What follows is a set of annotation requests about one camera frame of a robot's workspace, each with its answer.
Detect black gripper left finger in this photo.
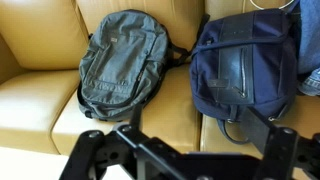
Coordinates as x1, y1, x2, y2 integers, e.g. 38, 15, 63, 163
59, 104, 183, 180

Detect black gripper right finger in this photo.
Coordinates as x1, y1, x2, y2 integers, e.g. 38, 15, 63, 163
243, 106, 320, 180

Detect navy blue backpack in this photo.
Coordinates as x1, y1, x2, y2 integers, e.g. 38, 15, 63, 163
188, 8, 300, 145

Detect grey backpack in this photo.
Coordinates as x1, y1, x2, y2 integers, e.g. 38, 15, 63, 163
76, 9, 193, 123

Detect blue denim jeans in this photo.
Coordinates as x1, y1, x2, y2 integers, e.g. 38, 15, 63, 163
293, 0, 320, 98

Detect tan leather sofa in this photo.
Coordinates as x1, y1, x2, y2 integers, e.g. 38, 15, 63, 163
0, 0, 320, 180

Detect thin white charger cable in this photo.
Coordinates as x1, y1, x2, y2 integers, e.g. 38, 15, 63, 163
248, 0, 296, 11

